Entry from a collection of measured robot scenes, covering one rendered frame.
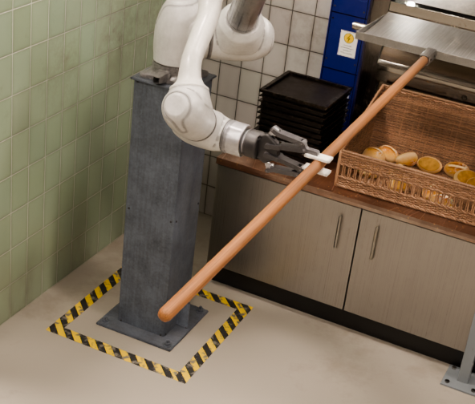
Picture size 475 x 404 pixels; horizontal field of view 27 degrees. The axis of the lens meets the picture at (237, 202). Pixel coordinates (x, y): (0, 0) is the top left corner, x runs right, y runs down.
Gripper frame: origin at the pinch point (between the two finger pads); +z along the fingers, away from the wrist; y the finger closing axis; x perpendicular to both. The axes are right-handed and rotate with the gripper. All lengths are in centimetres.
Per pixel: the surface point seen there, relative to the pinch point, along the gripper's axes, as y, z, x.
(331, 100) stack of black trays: 36, -38, -121
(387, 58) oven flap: 26, -28, -151
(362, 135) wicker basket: 50, -26, -128
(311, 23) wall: 20, -63, -153
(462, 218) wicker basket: 60, 22, -106
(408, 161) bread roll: 58, -7, -132
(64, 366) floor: 116, -87, -15
